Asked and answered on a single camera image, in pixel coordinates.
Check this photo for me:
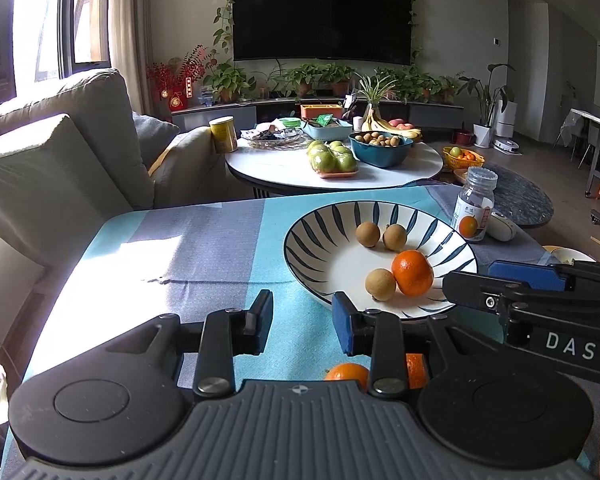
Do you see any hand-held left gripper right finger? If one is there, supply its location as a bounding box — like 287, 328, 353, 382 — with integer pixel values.
332, 291, 481, 401

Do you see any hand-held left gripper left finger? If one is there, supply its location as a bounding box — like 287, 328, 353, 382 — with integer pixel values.
140, 290, 274, 400

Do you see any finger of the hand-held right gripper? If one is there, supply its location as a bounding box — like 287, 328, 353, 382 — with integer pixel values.
489, 260, 600, 295
442, 270, 531, 323

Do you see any tangerine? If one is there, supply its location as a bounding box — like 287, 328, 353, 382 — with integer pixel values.
324, 363, 370, 391
391, 250, 435, 298
405, 353, 429, 389

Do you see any brown longan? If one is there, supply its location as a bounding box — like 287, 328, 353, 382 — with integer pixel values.
365, 268, 397, 302
382, 224, 407, 252
355, 221, 381, 249

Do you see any blue striped white plate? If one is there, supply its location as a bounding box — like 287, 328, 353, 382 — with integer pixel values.
283, 201, 479, 321

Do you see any white bowl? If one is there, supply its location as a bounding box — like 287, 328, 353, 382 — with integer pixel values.
542, 245, 597, 265

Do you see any small white oval device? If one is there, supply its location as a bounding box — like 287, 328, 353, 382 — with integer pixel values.
486, 211, 518, 242

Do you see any dark marble round table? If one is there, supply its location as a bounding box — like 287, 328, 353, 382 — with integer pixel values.
440, 162, 554, 229

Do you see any clear bottle with orange label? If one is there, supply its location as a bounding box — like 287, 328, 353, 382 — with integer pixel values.
451, 166, 498, 244

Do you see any blue grey striped tablecloth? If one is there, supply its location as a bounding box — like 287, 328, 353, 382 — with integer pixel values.
2, 182, 563, 480

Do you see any orange fruit basket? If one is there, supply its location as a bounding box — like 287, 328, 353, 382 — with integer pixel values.
442, 146, 486, 170

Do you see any folding table with cloth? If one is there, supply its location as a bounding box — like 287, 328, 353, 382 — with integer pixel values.
560, 108, 600, 227

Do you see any round white table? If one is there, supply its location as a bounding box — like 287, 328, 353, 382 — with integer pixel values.
225, 130, 444, 197

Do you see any white robot vacuum dock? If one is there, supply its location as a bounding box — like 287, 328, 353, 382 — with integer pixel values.
494, 100, 521, 154

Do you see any dark blue bowl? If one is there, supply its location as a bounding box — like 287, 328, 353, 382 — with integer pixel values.
349, 131, 415, 169

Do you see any pack of green apples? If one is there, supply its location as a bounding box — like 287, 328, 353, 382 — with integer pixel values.
307, 140, 360, 180

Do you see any tall plant in white pot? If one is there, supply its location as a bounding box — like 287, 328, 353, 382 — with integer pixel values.
457, 63, 516, 149

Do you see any glass plate with snacks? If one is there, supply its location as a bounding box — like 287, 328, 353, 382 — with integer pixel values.
241, 127, 305, 150

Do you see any pile of longans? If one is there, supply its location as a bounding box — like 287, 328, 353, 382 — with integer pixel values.
355, 131, 406, 148

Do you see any grey television cabinet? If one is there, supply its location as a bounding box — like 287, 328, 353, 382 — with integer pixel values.
172, 97, 467, 135

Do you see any yellow can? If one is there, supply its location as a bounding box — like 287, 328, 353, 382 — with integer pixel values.
209, 116, 239, 154

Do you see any bunch of bananas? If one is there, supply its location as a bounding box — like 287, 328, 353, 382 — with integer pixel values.
361, 109, 423, 142

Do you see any light blue basket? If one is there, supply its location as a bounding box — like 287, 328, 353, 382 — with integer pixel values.
302, 119, 354, 141

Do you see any potted green plant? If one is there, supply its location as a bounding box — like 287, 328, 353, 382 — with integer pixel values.
325, 62, 357, 97
202, 61, 257, 105
270, 62, 327, 98
402, 71, 442, 103
437, 76, 464, 105

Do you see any grey cushion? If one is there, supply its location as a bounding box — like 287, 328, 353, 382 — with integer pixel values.
132, 111, 181, 181

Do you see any orange box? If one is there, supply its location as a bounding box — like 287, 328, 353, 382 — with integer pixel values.
300, 104, 343, 122

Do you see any spider plant in vase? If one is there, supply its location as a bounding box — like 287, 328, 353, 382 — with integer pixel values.
352, 74, 402, 133

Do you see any red berry decoration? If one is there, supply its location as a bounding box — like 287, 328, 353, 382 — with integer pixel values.
146, 45, 209, 112

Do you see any beige sofa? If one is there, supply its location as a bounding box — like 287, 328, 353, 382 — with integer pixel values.
0, 67, 227, 267

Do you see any trailing ivy vine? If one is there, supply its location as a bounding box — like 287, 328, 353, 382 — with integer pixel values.
212, 0, 237, 55

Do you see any beige curtain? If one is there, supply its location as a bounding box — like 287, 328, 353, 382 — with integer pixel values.
109, 0, 154, 117

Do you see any black television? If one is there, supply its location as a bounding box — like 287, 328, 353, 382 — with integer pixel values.
231, 0, 413, 66

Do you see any window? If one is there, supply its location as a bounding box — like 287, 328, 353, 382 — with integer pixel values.
0, 0, 114, 111

